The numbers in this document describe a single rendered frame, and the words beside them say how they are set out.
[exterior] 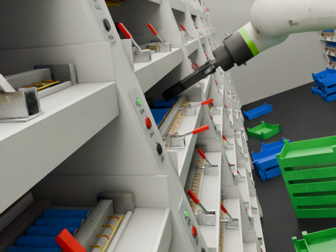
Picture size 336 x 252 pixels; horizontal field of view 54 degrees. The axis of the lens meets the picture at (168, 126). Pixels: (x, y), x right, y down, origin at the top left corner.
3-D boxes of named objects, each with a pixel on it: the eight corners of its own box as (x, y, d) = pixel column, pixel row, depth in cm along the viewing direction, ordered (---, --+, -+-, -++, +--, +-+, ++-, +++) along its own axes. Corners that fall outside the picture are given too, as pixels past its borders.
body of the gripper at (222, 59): (222, 43, 103) (197, 60, 106) (222, 44, 95) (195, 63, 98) (235, 63, 104) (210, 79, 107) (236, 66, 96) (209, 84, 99)
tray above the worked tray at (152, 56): (182, 61, 111) (179, 17, 107) (137, 99, 54) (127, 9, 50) (124, 64, 114) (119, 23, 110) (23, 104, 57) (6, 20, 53)
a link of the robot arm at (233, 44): (257, 60, 94) (254, 57, 103) (235, 25, 93) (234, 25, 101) (238, 72, 96) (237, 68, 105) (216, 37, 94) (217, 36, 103)
